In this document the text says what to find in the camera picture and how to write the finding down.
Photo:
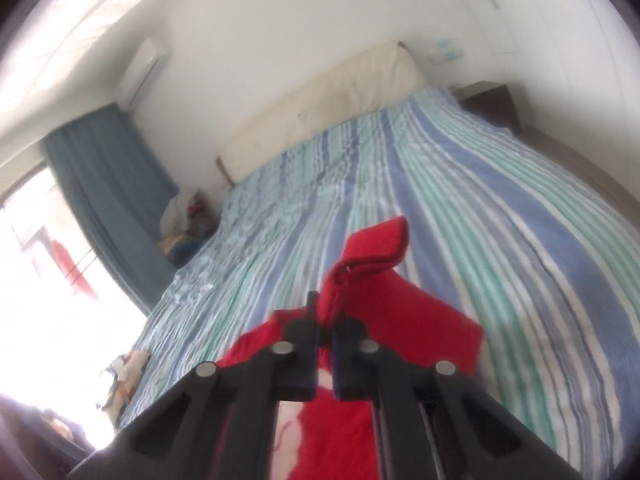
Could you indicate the dark wooden nightstand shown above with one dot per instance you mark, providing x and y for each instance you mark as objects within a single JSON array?
[{"x": 492, "y": 101}]

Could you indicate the pile of clothes by bed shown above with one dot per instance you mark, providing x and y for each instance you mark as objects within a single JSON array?
[{"x": 187, "y": 224}]

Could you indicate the items on window sill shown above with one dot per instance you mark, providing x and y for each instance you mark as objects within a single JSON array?
[{"x": 127, "y": 371}]

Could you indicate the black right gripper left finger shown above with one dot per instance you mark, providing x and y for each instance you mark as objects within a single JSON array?
[{"x": 217, "y": 422}]

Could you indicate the blue window curtain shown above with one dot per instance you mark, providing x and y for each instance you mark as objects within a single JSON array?
[{"x": 118, "y": 191}]

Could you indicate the cream padded headboard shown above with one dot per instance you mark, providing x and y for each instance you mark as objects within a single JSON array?
[{"x": 371, "y": 80}]

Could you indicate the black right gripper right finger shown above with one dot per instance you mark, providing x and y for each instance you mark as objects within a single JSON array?
[{"x": 434, "y": 422}]

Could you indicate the red knit sweater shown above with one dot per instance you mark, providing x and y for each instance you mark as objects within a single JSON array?
[{"x": 327, "y": 439}]

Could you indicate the white built-in wardrobe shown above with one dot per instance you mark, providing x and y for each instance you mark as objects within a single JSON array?
[{"x": 573, "y": 69}]

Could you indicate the white wall air conditioner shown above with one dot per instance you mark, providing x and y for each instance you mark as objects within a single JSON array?
[{"x": 147, "y": 60}]

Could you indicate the blue green striped bedspread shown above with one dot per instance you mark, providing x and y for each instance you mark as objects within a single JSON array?
[{"x": 510, "y": 238}]

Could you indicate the white wall socket panel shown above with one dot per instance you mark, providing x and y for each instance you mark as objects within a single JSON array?
[{"x": 443, "y": 51}]

